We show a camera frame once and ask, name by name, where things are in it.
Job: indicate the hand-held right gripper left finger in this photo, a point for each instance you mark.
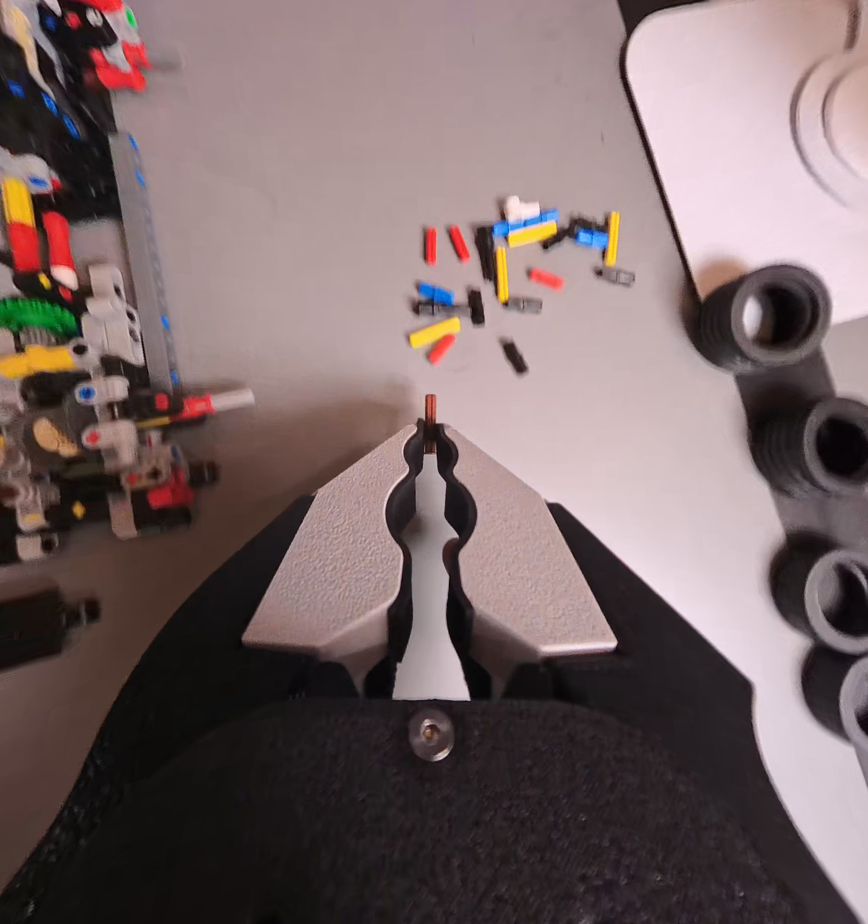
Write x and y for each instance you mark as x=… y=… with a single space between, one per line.
x=326 y=570

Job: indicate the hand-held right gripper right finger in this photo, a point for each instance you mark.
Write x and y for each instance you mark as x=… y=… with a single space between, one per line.
x=535 y=570

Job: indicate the brown lego axle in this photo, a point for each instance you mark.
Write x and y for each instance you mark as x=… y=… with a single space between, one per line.
x=430 y=415

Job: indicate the black curved lego panel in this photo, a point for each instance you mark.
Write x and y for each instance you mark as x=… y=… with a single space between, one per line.
x=15 y=635

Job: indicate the pile of small lego pins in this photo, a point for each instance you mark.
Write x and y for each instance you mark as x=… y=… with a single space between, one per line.
x=520 y=234

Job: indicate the lego car chassis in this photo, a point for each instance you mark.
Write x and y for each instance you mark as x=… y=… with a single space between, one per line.
x=44 y=361

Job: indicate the black lego tire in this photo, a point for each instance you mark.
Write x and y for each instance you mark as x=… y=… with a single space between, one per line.
x=824 y=686
x=795 y=592
x=730 y=339
x=780 y=447

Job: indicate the white book stand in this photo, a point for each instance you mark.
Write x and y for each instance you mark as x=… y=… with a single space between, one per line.
x=730 y=144

